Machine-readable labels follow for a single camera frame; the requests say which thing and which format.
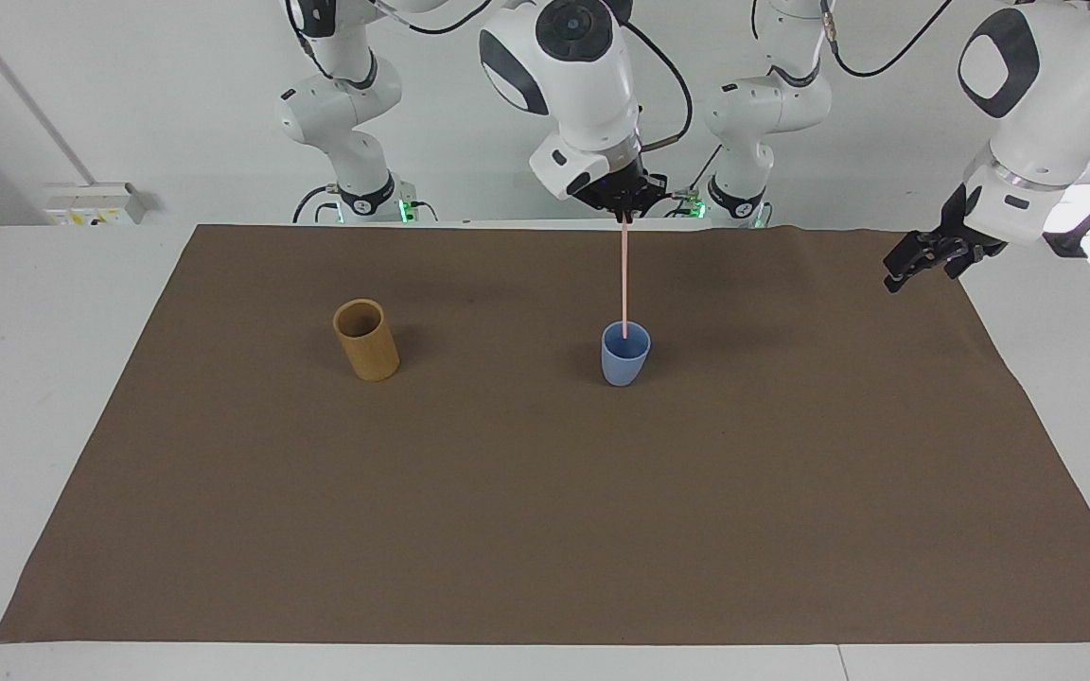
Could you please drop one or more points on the pink chopstick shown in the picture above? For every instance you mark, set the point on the pink chopstick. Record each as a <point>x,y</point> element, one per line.
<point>624,274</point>

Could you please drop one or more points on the white wall conduit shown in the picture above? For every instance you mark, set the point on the white wall conduit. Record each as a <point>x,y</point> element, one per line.
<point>25,95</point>

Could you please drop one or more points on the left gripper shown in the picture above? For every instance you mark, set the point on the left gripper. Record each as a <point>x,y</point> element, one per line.
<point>959,218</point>

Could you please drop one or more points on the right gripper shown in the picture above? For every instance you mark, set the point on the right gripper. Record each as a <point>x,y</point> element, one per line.
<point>623,176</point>

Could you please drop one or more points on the blue cup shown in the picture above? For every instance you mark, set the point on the blue cup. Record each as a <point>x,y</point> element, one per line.
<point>624,359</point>

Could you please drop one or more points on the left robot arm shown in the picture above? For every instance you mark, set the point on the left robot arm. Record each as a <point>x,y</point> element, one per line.
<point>1046,113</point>

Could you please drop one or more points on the brown bamboo cup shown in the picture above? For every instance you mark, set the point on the brown bamboo cup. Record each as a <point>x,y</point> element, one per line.
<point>367,345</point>

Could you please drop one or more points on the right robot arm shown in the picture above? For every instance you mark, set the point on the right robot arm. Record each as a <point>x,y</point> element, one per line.
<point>573,85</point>

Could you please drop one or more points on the white wall socket box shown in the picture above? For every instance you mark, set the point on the white wall socket box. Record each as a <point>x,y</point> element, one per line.
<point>96,204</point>

